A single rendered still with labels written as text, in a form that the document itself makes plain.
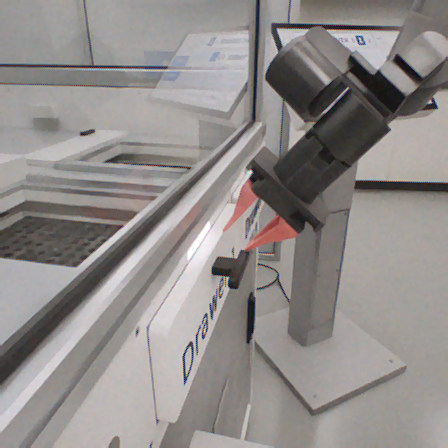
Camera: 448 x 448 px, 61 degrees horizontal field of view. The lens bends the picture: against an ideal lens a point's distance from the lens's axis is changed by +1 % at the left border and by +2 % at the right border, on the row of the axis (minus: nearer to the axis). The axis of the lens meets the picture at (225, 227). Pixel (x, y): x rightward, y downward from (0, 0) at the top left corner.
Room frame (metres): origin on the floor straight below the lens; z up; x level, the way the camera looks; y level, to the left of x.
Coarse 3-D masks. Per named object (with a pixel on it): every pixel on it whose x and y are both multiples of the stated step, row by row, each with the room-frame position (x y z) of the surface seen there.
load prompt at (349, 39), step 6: (294, 36) 1.20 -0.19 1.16; (336, 36) 1.27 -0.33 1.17; (342, 36) 1.28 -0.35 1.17; (348, 36) 1.29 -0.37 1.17; (354, 36) 1.30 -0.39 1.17; (360, 36) 1.31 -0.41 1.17; (366, 36) 1.32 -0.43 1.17; (342, 42) 1.26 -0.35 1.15; (348, 42) 1.27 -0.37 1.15; (354, 42) 1.28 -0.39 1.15; (360, 42) 1.29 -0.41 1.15; (366, 42) 1.30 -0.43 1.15; (372, 42) 1.32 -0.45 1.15
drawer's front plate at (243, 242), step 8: (248, 176) 0.65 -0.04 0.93; (240, 184) 0.61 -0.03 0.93; (232, 200) 0.55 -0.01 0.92; (256, 200) 0.69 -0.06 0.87; (248, 208) 0.59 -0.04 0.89; (248, 216) 0.60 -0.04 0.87; (256, 216) 0.69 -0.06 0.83; (240, 224) 0.55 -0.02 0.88; (248, 224) 0.60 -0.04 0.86; (240, 232) 0.55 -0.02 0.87; (240, 240) 0.55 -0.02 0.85; (248, 240) 0.60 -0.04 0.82; (240, 248) 0.55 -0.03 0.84
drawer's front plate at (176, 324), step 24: (216, 240) 0.40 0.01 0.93; (192, 264) 0.34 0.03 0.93; (192, 288) 0.30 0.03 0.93; (168, 312) 0.26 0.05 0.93; (192, 312) 0.30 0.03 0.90; (216, 312) 0.39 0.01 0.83; (168, 336) 0.24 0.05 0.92; (192, 336) 0.30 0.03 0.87; (168, 360) 0.24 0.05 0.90; (168, 384) 0.24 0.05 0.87; (168, 408) 0.24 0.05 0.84
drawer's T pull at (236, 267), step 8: (240, 256) 0.39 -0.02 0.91; (248, 256) 0.40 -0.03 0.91; (216, 264) 0.37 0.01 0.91; (224, 264) 0.37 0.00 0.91; (232, 264) 0.37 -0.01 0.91; (240, 264) 0.37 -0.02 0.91; (216, 272) 0.37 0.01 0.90; (224, 272) 0.36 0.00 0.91; (232, 272) 0.35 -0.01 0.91; (240, 272) 0.36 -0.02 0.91; (232, 280) 0.34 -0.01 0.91; (240, 280) 0.35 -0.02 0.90; (232, 288) 0.34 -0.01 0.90
